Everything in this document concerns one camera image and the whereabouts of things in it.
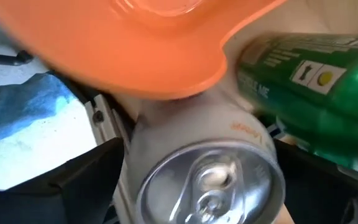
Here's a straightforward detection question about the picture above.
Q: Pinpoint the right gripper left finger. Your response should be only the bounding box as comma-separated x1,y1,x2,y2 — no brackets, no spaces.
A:
0,138,126,224

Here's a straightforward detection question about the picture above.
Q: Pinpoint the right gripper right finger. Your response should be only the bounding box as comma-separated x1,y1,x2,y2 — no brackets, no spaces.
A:
273,139,358,224

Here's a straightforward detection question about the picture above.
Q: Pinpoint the white lemon soda can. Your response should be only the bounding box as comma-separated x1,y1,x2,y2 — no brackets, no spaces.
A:
126,93,287,224

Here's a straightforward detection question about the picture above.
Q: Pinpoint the orange plastic bin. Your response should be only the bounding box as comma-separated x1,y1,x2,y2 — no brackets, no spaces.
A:
0,0,288,101

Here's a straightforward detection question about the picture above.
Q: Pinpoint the green soda can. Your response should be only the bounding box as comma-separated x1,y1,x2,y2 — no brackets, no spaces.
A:
236,32,358,178

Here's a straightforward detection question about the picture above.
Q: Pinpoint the blue floor sheet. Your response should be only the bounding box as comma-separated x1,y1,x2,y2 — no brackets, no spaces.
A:
0,72,85,149

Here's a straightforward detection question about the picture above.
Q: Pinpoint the silver crossbar bracket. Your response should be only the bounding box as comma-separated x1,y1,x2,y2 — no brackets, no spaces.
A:
84,93,136,224

